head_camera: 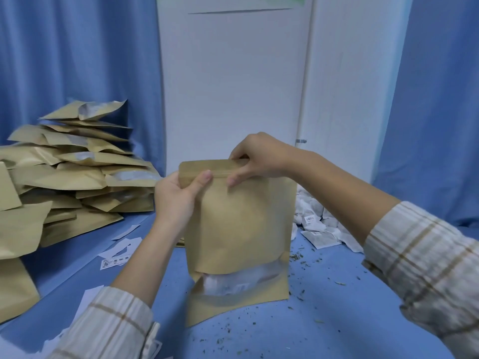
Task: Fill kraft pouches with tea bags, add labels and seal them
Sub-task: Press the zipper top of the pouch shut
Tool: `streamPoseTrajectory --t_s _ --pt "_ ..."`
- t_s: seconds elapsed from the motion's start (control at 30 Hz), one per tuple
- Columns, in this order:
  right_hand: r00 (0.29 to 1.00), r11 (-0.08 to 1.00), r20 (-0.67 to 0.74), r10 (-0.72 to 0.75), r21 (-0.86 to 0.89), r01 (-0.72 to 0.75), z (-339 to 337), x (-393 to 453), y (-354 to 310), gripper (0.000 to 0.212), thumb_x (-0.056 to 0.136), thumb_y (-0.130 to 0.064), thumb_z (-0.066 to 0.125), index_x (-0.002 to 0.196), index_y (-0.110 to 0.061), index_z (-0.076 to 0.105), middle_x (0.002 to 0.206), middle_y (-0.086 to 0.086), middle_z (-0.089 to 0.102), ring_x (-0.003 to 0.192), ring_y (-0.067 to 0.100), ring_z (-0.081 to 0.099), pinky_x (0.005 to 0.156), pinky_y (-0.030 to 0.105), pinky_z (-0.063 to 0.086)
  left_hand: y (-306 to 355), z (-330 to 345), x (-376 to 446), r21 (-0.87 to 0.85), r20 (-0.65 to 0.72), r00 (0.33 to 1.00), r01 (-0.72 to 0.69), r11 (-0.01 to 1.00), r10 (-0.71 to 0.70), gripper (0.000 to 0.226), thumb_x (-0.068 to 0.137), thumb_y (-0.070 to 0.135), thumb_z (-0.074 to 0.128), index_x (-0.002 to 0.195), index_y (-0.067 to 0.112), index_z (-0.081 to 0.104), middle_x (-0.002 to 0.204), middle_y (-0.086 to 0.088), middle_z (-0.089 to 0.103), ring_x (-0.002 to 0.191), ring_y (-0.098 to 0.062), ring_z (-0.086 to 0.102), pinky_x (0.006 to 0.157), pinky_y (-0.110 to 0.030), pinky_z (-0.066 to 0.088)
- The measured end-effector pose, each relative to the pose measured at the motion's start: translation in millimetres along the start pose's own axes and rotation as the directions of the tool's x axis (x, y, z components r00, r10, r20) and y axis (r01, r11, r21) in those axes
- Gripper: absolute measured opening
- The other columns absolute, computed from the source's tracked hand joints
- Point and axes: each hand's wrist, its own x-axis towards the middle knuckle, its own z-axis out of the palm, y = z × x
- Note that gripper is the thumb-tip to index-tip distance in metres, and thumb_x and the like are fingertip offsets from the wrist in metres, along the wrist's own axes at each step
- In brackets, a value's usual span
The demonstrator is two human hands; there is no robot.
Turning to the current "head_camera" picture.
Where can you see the person's right hand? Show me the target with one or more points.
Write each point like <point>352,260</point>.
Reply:
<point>269,157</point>

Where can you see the person's left hand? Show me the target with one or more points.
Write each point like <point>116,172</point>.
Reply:
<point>176,205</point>

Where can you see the stack of kraft pouches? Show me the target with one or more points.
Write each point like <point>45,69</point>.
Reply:
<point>180,243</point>

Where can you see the kraft paper pouch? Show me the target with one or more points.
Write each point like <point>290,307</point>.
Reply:
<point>239,228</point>

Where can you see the white paper labels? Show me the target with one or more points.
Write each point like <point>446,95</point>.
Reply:
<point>119,250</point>

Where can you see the pile of white tea bags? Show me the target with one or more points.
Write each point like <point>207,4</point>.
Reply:
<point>322,239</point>

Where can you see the pile of kraft pouches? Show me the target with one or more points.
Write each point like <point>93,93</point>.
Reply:
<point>56,175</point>

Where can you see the person's left forearm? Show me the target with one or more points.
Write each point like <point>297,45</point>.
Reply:
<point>123,306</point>

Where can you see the person's right forearm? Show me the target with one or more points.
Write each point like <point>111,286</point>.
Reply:
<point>423,257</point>

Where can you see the blue curtain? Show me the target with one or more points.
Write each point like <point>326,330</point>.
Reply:
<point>434,108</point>
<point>75,52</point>

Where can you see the blue table cover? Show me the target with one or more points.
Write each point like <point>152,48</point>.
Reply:
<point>336,325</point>

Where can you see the white wall pipe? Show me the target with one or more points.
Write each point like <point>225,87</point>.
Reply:
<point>305,71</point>

